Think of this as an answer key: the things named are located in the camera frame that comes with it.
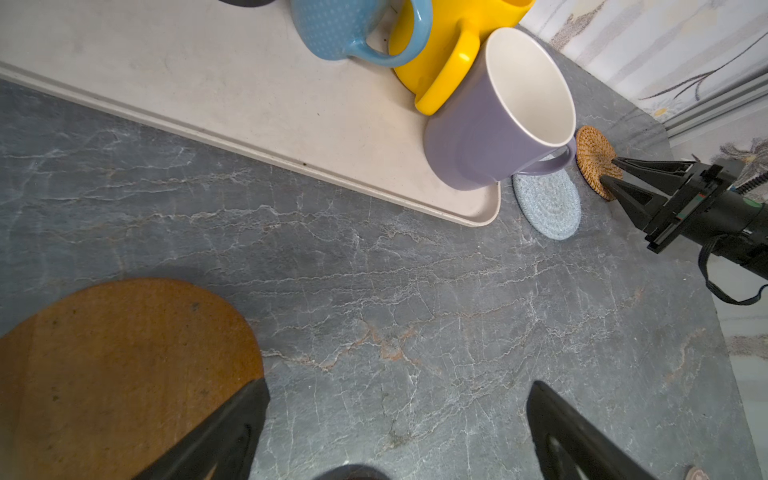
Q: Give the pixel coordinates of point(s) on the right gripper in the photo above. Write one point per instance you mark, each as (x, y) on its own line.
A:
(701, 203)

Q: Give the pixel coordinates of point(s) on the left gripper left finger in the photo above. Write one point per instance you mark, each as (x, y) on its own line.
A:
(223, 446)

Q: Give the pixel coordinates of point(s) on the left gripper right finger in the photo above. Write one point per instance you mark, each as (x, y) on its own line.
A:
(568, 446)

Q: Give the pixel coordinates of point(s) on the rattan woven round coaster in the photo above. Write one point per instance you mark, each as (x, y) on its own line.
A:
(594, 158)

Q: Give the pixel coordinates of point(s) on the blue woven round coaster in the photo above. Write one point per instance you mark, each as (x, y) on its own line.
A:
(551, 203)

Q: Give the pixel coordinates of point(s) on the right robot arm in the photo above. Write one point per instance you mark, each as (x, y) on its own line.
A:
(754, 260)

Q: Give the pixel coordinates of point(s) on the plain round wooden coaster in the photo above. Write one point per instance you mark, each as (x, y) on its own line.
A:
(103, 382)

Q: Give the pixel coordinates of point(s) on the purple mug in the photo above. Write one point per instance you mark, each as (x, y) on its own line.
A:
(513, 114)

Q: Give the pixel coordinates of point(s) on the yellow mug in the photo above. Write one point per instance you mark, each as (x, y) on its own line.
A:
(459, 27)

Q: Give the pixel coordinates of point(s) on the light blue mug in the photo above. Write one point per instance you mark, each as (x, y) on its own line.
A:
(338, 29)

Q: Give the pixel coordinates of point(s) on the beige serving tray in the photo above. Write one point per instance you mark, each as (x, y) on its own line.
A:
(242, 80)

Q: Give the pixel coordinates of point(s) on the black mug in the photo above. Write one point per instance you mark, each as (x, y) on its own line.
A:
(248, 3)

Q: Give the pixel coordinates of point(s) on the right corner aluminium post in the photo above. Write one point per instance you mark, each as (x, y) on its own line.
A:
(735, 98)

